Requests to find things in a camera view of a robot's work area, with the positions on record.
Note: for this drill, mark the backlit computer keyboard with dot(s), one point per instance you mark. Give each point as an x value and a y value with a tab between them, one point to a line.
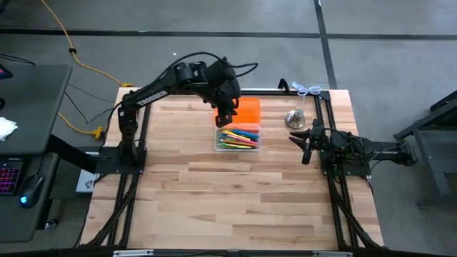
10	176

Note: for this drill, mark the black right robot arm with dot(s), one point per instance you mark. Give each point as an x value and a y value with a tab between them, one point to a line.
375	150

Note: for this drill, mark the yellow highlighter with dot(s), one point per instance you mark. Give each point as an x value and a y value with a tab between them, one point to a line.
228	135

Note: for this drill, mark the black metal cart frame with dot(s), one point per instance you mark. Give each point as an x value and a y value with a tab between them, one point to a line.
439	200

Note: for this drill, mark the orange pencil with eraser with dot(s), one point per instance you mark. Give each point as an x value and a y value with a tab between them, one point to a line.
242	143

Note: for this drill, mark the yellow pen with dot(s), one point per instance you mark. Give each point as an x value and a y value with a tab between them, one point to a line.
237	146

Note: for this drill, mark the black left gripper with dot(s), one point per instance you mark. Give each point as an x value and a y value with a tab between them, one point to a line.
221	84

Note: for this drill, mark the silver desk caster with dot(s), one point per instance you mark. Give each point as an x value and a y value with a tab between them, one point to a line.
52	223

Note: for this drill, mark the black computer mouse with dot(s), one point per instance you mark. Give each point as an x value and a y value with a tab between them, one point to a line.
30	189

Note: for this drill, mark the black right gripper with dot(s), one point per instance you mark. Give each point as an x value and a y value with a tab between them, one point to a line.
312	141

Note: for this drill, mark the black office desk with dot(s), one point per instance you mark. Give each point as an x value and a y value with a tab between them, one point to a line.
32	100

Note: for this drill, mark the white printed box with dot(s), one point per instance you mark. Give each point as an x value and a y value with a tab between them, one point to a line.
85	182

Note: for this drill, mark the white crumpled tissue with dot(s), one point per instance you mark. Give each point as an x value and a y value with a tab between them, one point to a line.
6	128

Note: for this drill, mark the black aluminium table frame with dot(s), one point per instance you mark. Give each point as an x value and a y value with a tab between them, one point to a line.
278	92

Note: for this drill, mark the clear pencil box orange lid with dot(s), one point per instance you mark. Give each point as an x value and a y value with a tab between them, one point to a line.
248	110

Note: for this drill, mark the silver metal bracket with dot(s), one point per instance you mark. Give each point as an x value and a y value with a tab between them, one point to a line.
132	253
332	254

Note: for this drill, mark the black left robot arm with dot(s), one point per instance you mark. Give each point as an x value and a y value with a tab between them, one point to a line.
143	100

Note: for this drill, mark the pink pen blue tip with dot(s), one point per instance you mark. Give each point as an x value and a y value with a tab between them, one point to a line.
242	140

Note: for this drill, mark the pink marker pen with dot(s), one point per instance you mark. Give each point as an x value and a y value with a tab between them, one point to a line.
250	126

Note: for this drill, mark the black device pink screen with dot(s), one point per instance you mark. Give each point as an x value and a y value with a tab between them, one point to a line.
4	72

